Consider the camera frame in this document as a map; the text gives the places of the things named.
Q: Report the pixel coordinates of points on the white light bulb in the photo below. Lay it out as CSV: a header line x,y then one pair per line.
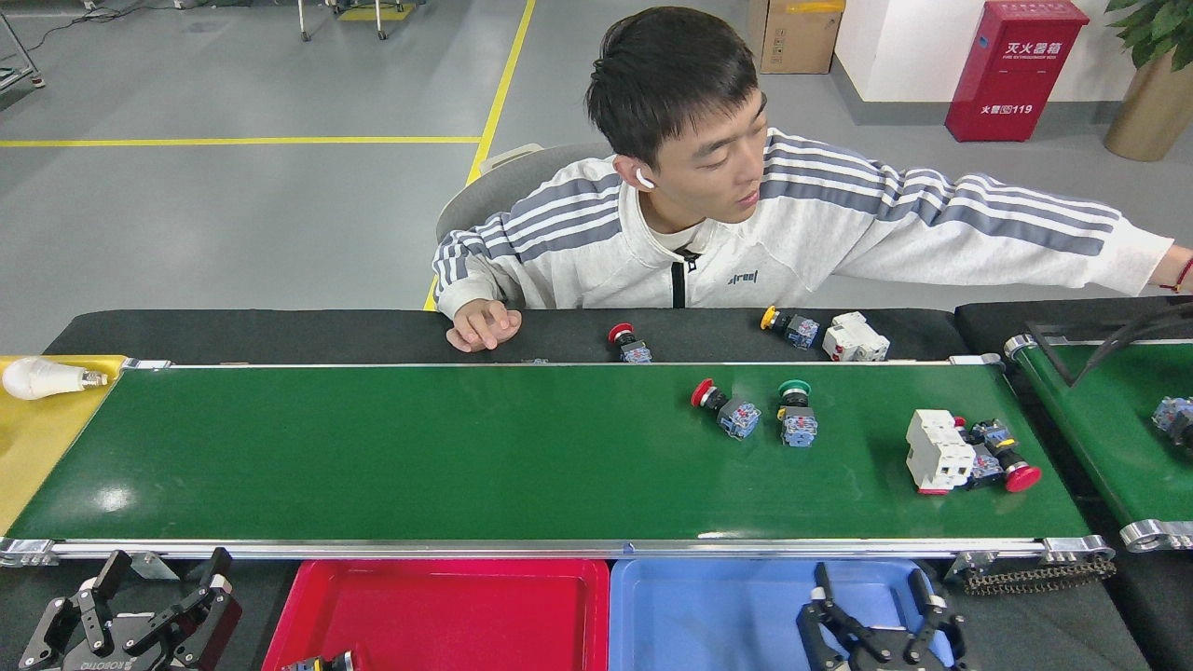
x,y
37,378

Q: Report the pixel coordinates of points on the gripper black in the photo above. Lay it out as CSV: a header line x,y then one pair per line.
x,y
887,660
93,664

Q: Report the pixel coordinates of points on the green potted plant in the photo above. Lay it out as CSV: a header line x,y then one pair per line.
x,y
1156,28

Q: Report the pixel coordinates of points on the green feeder conveyor belt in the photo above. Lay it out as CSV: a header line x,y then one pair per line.
x,y
1100,438

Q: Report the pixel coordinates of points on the long green conveyor belt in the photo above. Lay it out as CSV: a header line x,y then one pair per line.
x,y
466,447

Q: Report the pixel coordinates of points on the red plastic tray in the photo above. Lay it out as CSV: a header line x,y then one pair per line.
x,y
447,615

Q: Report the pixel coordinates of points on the white circuit breaker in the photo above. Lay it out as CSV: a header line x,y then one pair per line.
x,y
856,338
939,450

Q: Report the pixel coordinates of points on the person's right hand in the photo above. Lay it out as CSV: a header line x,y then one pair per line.
x,y
480,326

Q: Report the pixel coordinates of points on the grey office chair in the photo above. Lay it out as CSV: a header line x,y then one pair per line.
x,y
503,191

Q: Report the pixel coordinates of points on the grey metal cart frame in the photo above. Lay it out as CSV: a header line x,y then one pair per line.
x,y
28,65

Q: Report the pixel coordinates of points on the yellow push button switch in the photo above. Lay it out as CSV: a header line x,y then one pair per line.
x,y
802,331

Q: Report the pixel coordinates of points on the black capped switch part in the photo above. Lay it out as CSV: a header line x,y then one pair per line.
x,y
322,664

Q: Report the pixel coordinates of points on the red fire extinguisher box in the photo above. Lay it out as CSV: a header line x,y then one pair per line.
x,y
1016,75

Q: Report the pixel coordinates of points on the brown cardboard box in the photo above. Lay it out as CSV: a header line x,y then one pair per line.
x,y
797,42

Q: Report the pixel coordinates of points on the yellow plastic tray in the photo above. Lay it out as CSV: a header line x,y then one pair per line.
x,y
37,457

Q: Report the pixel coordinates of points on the blue plastic tray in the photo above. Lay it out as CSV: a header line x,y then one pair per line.
x,y
708,624

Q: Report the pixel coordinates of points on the green push button switch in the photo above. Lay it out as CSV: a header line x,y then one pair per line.
x,y
1172,415
798,424

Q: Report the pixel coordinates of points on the golden plant pot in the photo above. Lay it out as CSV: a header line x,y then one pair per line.
x,y
1151,112

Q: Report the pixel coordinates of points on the person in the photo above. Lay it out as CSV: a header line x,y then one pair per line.
x,y
820,233

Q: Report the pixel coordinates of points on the person's right forearm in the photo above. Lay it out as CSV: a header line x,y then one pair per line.
x,y
461,280

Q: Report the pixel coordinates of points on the person's left forearm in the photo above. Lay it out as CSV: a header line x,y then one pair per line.
x,y
1072,247

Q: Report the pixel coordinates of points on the white stand on wheels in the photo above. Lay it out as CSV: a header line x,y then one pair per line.
x,y
380,23

